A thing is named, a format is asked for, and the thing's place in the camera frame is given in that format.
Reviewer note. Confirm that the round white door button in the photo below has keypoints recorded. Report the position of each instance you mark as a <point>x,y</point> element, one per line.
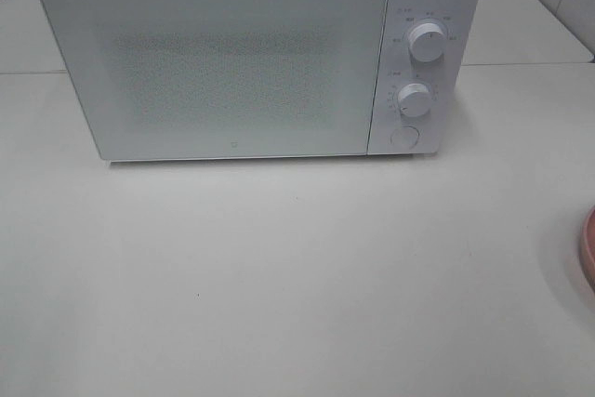
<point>404,138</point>

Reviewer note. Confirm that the white microwave door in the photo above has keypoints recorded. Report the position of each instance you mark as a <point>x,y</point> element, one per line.
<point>207,79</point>

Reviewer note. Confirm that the white timer knob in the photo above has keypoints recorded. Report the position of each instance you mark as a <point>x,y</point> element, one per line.
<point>414,100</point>

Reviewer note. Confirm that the pink round plate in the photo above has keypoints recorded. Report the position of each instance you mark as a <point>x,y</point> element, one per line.
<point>586,249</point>

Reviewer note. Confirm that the upper white power knob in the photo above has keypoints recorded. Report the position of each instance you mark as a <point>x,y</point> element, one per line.
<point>426,40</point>

